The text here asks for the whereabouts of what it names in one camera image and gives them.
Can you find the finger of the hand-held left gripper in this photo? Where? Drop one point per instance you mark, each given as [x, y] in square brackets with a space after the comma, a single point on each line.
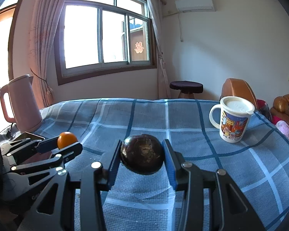
[48, 145]
[71, 151]

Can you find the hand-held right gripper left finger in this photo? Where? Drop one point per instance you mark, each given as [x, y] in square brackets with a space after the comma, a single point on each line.
[114, 163]

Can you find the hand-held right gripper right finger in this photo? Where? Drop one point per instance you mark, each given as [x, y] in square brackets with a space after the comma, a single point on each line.
[169, 166]

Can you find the medium orange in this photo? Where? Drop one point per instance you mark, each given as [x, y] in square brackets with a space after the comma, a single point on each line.
[67, 139]

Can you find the rectangular metal tin box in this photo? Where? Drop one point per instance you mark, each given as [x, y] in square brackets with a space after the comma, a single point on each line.
[30, 136]

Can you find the blue plaid tablecloth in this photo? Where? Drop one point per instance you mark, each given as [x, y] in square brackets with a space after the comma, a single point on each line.
[159, 115]

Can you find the pink electric kettle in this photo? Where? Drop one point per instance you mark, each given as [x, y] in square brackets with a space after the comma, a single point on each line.
[21, 101]

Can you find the white cartoon print mug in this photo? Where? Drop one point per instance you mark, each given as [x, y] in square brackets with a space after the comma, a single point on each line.
[233, 125]

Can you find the round dark wooden stool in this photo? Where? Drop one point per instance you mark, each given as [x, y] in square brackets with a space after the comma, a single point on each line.
[186, 86]

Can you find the brown leather armchair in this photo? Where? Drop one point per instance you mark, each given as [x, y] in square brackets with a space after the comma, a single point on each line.
[236, 86]

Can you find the red cloth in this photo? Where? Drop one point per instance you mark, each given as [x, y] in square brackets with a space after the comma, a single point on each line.
[263, 108]

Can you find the sliding glass window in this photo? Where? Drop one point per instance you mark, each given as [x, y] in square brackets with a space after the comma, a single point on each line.
[86, 36]

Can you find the pink curtain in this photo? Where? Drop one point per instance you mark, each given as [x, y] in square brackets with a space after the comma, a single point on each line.
[41, 28]

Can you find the red paper window decoration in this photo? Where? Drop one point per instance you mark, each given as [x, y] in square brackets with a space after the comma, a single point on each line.
[139, 47]

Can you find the pink floral cloth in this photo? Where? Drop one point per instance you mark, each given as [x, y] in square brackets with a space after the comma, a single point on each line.
[285, 128]

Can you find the pale tied curtain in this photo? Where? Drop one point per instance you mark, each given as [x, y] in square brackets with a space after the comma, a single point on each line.
[159, 41]

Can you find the brown leather sofa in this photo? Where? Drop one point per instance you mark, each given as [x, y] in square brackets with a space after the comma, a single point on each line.
[281, 103]

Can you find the side window wooden frame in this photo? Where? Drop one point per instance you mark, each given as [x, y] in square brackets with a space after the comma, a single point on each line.
[12, 41]

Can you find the white wall pipe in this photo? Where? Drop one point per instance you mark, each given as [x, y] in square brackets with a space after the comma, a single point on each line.
[181, 26]

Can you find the white wall air conditioner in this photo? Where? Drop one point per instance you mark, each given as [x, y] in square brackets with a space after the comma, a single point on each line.
[195, 4]

